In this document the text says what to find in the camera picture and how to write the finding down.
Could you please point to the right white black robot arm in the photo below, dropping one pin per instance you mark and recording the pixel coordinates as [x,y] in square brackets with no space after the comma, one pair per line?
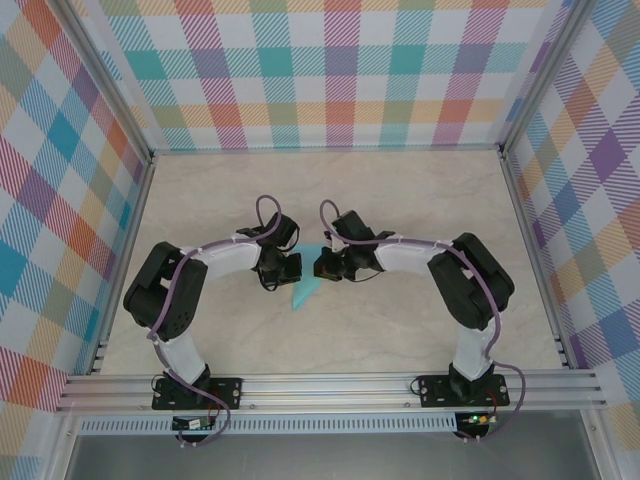
[472,350]

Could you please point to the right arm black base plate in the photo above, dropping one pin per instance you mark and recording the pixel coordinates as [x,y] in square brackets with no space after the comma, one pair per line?
[431,395]

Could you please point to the wide aluminium frame beam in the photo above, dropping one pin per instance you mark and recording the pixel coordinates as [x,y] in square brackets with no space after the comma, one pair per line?
[325,392]

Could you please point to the thin aluminium frame rail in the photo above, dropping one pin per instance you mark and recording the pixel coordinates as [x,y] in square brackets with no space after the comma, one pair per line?
[325,149]

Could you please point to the teal cloth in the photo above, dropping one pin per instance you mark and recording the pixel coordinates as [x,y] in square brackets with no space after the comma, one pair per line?
[305,295]

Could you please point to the grey metal sheet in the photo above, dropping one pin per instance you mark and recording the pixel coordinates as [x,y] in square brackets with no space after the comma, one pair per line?
[325,457]

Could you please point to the aluminium upright post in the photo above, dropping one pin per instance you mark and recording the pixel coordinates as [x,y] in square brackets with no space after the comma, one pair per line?
[100,75]
[550,72]

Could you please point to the aluminium side rail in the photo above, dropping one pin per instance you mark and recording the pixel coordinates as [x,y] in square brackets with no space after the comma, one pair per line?
[122,265]
[537,260]

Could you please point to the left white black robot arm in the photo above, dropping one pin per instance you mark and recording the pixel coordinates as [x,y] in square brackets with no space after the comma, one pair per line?
[185,355]

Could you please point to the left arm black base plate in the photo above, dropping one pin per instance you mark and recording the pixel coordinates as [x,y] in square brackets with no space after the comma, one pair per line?
[230,392]

